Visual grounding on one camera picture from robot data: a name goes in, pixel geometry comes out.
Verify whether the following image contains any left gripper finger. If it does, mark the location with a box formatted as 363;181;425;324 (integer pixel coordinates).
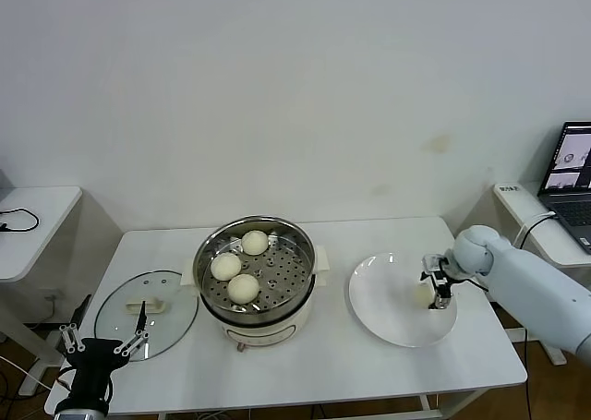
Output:
112;300;151;358
58;293;92;354

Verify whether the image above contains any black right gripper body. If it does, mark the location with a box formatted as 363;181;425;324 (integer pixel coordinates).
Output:
436;253;458;292

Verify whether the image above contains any white side table with laptop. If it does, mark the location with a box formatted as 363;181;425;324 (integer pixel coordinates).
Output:
491;182;591;366

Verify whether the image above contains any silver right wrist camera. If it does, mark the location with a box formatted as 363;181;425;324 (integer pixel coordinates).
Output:
422;253;448;273

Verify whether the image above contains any black looped cable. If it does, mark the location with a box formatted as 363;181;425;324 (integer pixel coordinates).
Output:
0;207;41;234

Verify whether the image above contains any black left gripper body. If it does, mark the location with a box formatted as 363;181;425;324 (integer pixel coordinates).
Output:
63;338;128;414

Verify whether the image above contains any black laptop power cable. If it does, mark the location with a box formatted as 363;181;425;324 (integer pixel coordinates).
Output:
512;214;558;420

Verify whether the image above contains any glass lid with cream handle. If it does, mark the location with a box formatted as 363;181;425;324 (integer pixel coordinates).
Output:
94;269;199;362

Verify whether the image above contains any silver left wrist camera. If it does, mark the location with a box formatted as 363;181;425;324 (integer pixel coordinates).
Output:
53;405;108;420

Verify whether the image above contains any stainless steel steamer basket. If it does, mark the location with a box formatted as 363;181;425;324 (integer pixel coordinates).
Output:
181;214;332;323

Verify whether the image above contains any white steamed baozi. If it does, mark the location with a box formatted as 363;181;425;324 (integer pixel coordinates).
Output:
227;273;260;305
241;229;270;257
211;252;243;282
415;283;438;309

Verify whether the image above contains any white side table with cable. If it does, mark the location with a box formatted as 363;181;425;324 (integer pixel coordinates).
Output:
0;186;84;396

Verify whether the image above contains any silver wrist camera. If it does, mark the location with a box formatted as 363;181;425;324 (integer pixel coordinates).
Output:
53;405;108;420
422;253;448;273

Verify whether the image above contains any white flat cable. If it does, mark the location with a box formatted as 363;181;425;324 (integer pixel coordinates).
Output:
503;210;557;255

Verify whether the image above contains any cream electric cooker base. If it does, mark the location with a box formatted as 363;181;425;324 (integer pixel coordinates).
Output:
179;271;334;353

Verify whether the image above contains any dark grey open laptop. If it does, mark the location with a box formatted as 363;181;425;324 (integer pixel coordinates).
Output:
537;121;591;255

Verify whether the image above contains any white round plate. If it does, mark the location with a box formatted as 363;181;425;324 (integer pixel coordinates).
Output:
348;252;459;348

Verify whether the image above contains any white floor cable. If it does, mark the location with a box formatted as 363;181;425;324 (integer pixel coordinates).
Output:
0;354;53;393

